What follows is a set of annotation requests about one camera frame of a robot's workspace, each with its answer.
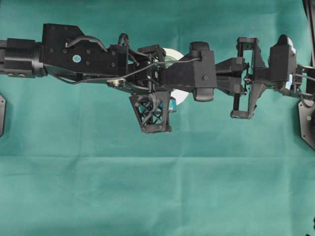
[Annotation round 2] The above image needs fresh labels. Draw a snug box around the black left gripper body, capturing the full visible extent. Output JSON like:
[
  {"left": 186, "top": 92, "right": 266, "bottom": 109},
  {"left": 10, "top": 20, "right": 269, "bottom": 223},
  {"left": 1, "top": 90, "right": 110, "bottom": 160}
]
[{"left": 105, "top": 44, "right": 170, "bottom": 94}]

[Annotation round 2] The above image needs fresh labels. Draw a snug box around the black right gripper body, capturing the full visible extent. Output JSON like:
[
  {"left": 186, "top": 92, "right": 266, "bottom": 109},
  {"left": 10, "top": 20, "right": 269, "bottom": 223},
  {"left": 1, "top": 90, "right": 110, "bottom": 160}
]
[{"left": 230, "top": 37, "right": 293, "bottom": 119}]

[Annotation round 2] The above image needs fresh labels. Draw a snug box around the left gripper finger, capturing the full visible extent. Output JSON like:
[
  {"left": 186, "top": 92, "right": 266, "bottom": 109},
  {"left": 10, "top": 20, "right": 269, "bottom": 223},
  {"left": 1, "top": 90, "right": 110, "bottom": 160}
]
[
  {"left": 136, "top": 44, "right": 165, "bottom": 64},
  {"left": 129, "top": 91, "right": 176, "bottom": 134}
]

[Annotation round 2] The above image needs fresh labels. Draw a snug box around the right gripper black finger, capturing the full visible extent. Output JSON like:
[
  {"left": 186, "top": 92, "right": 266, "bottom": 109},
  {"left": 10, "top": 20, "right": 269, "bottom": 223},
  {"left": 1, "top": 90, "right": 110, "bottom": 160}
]
[
  {"left": 216, "top": 73, "right": 247, "bottom": 95},
  {"left": 216, "top": 57, "right": 246, "bottom": 75}
]

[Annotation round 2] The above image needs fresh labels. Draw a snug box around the white duct tape roll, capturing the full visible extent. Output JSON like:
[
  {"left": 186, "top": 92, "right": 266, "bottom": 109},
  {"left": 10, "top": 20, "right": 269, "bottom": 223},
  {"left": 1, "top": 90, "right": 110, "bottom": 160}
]
[{"left": 163, "top": 48, "right": 189, "bottom": 105}]

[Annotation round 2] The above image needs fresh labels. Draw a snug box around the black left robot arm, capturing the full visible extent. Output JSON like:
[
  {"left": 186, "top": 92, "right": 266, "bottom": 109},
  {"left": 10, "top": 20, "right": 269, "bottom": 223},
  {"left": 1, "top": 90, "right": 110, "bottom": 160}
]
[{"left": 0, "top": 24, "right": 176, "bottom": 134}]

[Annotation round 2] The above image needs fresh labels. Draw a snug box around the green table cloth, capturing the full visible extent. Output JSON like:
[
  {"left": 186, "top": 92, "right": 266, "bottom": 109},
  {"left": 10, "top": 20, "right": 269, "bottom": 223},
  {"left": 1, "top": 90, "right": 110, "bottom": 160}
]
[{"left": 0, "top": 0, "right": 315, "bottom": 236}]

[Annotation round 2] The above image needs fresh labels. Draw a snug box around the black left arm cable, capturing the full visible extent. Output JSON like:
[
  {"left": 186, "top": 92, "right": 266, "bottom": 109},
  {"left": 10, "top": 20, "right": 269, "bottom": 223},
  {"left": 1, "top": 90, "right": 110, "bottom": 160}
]
[{"left": 53, "top": 55, "right": 206, "bottom": 87}]

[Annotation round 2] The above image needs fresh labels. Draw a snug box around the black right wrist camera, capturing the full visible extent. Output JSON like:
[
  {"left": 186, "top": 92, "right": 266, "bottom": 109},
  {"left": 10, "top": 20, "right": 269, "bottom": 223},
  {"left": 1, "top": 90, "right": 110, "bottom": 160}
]
[{"left": 268, "top": 34, "right": 297, "bottom": 90}]

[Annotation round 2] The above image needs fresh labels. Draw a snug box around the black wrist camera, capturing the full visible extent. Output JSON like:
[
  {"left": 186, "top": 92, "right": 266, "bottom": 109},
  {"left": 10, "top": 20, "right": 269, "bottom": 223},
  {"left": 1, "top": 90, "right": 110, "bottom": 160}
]
[
  {"left": 161, "top": 41, "right": 217, "bottom": 102},
  {"left": 268, "top": 34, "right": 297, "bottom": 90}
]

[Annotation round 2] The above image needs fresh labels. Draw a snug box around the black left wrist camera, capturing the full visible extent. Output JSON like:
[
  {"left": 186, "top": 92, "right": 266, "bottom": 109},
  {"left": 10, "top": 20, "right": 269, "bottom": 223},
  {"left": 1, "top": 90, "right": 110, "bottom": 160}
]
[{"left": 161, "top": 41, "right": 217, "bottom": 102}]

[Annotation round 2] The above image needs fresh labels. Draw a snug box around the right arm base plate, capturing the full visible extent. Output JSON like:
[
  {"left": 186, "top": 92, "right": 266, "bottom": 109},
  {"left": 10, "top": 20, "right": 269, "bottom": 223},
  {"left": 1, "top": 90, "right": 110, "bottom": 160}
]
[{"left": 298, "top": 100, "right": 315, "bottom": 149}]

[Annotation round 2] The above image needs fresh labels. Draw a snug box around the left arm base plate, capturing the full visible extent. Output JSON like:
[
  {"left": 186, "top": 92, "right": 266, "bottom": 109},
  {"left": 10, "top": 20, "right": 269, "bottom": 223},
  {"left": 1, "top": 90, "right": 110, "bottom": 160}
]
[{"left": 0, "top": 95, "right": 6, "bottom": 137}]

